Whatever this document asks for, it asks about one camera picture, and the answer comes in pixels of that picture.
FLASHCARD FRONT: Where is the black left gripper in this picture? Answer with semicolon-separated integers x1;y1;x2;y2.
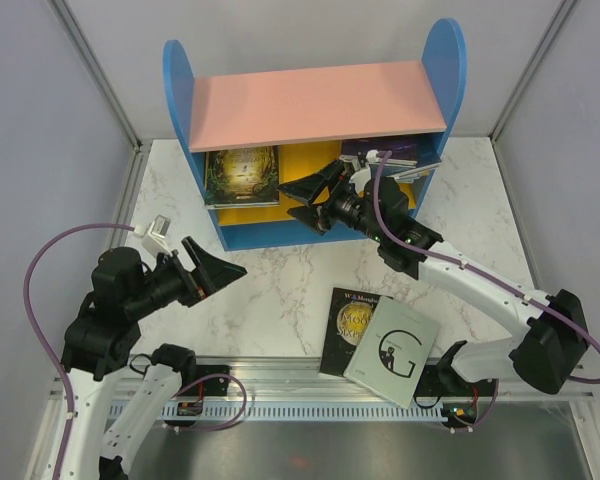
127;234;247;317

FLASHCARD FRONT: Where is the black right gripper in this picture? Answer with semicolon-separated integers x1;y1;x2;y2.
276;158;386;243

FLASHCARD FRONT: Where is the green forest cover book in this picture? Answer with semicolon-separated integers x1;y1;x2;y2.
204;146;280;209

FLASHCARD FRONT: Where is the teal ocean cover book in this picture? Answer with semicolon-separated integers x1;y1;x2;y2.
391;164;438;177

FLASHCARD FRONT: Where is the purple Robinson Crusoe book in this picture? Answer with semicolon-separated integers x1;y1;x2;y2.
339;138;418;162

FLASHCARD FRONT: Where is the black W.S. book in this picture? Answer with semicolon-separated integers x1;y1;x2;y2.
318;287;381;377

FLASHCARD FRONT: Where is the dark navy book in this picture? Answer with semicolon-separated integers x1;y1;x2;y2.
379;158;441;171

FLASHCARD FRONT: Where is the grey book with letter G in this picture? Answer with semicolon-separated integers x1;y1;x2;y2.
344;297;440;408

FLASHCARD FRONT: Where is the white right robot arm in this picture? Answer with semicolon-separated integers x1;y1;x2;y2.
278;160;590;395

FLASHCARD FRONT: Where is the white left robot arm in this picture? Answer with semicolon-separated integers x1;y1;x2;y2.
53;237;247;479

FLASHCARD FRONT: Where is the blue pink yellow bookshelf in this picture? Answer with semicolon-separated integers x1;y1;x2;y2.
162;18;469;252

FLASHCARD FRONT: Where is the light blue book with barcode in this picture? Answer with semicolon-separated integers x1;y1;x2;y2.
392;172;429;183

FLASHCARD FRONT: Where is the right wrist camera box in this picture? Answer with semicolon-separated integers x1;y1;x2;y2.
338;149;381;176

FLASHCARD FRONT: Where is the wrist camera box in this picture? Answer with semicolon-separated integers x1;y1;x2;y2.
338;149;381;176
132;215;171;258

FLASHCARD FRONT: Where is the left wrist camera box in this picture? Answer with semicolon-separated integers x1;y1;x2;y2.
132;215;171;258

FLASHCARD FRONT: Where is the aluminium frame rail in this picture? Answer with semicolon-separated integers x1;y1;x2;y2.
49;355;596;401

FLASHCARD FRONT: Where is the white slotted cable duct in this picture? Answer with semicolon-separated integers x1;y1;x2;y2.
157;400;448;422

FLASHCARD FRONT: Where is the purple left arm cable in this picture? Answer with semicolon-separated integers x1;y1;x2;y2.
23;222;136;480

